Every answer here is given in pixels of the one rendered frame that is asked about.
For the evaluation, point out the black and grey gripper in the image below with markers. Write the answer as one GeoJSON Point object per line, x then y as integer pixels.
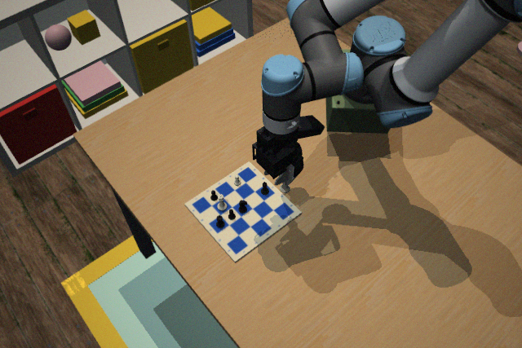
{"type": "Point", "coordinates": [279, 155]}

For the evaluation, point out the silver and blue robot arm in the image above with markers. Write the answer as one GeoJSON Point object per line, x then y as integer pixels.
{"type": "Point", "coordinates": [401, 88]}

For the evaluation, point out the blue and cream chessboard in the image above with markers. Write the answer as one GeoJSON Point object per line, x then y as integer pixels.
{"type": "Point", "coordinates": [265, 215]}

